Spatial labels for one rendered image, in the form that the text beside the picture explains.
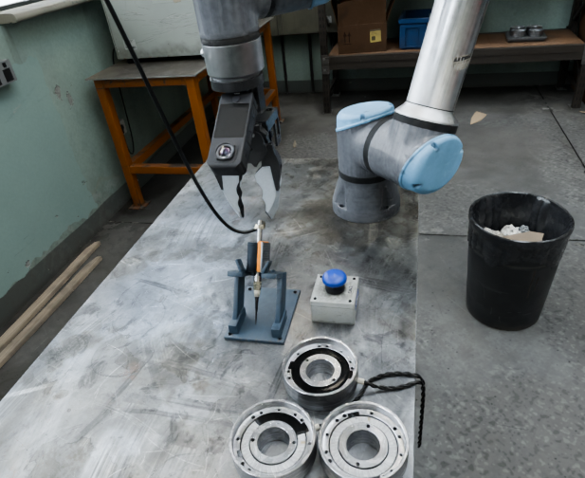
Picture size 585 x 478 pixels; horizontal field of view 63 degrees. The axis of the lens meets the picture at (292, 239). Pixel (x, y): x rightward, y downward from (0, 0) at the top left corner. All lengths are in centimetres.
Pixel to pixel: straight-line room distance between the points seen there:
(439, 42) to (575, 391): 130
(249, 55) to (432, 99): 37
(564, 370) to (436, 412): 48
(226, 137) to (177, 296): 39
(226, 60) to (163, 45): 219
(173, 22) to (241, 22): 214
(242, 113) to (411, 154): 35
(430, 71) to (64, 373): 77
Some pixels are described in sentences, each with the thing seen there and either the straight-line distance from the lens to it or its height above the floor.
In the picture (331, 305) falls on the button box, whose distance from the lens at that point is 76.
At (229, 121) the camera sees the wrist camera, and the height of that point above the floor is 115.
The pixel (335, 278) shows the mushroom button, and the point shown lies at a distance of 76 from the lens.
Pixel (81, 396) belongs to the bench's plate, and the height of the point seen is 80.
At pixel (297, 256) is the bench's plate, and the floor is 80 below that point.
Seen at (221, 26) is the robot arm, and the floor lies 126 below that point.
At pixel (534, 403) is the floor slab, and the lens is 178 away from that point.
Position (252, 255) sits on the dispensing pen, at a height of 92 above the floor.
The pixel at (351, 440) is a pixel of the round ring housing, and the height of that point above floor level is 82.
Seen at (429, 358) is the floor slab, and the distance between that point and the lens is 183.
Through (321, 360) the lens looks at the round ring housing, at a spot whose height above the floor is 83.
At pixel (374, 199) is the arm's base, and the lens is 101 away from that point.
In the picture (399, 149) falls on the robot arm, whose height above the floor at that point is 100.
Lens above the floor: 135
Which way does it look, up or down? 34 degrees down
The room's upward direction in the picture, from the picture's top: 7 degrees counter-clockwise
